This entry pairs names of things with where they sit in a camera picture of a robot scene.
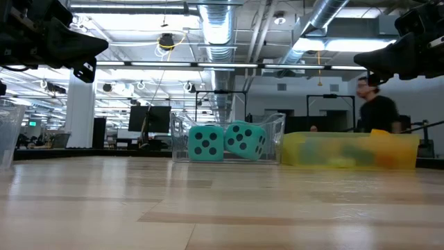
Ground grey rectangular ceiling duct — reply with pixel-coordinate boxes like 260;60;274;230
325;15;400;40

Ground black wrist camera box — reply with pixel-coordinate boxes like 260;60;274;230
33;0;74;27
394;1;444;38

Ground black cabinet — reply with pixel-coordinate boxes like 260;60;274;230
92;117;108;149

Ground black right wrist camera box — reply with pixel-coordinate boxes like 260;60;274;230
394;1;444;38

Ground silver round ventilation duct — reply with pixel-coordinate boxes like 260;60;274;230
200;0;237;122
280;0;350;65

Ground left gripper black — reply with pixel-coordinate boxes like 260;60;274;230
0;0;110;84

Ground clear plastic container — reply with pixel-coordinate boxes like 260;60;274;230
169;110;287;165
0;105;27;170

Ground yellow hanging cord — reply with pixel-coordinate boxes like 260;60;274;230
316;51;323;87

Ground black ceiling cable reel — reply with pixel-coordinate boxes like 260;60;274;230
157;32;176;51

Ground long ceiling light strip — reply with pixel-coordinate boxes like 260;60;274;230
6;59;368;72

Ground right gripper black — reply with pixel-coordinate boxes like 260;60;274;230
353;26;444;83

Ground black office partition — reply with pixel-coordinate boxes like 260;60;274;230
284;110;349;133

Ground black computer monitor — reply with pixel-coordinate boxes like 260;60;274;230
128;105;172;134

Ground black gantry frame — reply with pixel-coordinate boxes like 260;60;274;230
194;89;248;123
306;93;357;133

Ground small teal foam dice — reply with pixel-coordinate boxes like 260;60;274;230
188;124;225;162

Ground yellow translucent plastic bin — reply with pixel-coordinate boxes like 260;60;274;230
281;128;420;171

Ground large teal foam dice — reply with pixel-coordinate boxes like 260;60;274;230
224;119;268;161

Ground white building pillar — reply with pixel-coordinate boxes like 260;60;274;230
63;69;96;149

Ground thin black rod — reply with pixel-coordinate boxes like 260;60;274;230
398;119;444;135

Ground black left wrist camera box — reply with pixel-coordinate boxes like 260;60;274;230
33;0;74;27

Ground yellow four-stud toy block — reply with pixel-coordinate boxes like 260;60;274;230
367;128;417;168

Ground black stand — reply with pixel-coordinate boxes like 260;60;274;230
411;119;436;159

